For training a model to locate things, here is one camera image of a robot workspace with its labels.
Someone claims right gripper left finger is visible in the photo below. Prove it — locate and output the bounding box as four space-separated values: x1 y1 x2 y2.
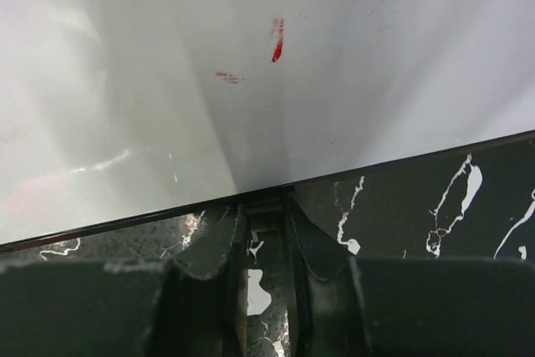
1 206 247 356

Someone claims white whiteboard black frame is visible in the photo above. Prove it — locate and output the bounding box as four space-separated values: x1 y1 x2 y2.
1 0 534 245

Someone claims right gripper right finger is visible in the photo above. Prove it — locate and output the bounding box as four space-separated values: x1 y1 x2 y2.
283 198 534 356

